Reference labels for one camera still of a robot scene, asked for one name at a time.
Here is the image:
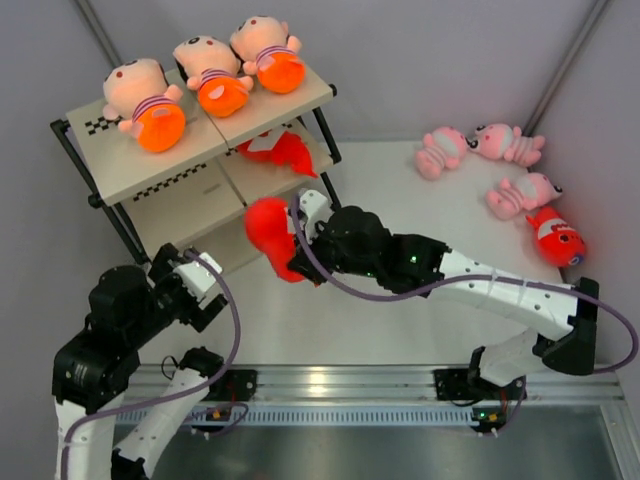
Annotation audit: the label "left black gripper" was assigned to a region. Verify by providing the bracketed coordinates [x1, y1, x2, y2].
[126, 244, 226, 348]

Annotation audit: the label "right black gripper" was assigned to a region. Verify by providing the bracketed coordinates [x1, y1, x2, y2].
[289, 217, 379, 287]

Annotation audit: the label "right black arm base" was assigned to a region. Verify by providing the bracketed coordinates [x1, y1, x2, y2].
[433, 368, 526, 407]

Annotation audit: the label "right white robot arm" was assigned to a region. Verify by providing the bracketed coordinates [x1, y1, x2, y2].
[285, 206, 599, 397]

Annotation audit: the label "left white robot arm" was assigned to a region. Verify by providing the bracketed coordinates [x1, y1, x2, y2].
[52, 243, 236, 479]

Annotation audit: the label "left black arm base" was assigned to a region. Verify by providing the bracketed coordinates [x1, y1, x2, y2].
[219, 369, 258, 402]

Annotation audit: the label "beige three-tier shelf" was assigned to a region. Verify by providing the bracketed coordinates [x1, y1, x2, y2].
[50, 70, 341, 272]

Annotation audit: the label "pink plush left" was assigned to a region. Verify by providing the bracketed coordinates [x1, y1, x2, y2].
[414, 126, 468, 180]

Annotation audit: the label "pink plush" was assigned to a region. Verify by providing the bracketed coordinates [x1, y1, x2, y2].
[414, 126, 468, 180]
[466, 123, 546, 168]
[485, 172, 563, 220]

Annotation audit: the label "pink plush top right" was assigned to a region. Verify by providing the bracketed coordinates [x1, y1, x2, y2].
[466, 123, 546, 168]

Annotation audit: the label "pink plush lower right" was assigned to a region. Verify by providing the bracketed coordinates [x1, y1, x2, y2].
[485, 172, 563, 220]

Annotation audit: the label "red plush fish white face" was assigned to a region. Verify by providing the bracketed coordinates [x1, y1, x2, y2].
[526, 206, 587, 268]

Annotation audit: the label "left doll orange pants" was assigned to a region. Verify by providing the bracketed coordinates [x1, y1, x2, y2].
[103, 58, 186, 153]

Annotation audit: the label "doll orange pants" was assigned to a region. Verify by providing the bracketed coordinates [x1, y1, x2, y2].
[230, 16, 306, 94]
[173, 35, 254, 118]
[103, 58, 186, 153]

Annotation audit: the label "right doll orange pants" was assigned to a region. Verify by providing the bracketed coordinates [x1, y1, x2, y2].
[230, 16, 306, 94]

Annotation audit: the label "middle doll orange pants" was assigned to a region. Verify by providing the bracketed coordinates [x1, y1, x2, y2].
[173, 35, 254, 118]

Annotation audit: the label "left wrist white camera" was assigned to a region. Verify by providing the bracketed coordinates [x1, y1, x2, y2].
[173, 252, 223, 310]

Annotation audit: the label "wrist white camera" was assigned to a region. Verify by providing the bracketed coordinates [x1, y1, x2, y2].
[287, 189, 333, 242]
[173, 252, 223, 310]

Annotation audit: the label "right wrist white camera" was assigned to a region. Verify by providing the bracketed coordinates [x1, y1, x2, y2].
[287, 189, 333, 242]

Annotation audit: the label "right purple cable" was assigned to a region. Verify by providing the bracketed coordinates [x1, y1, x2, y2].
[291, 194, 640, 441]

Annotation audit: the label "white slotted cable duct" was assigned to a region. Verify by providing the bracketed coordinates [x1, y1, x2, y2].
[185, 405, 479, 427]

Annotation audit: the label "aluminium mounting rail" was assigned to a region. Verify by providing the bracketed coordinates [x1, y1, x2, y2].
[235, 365, 625, 405]

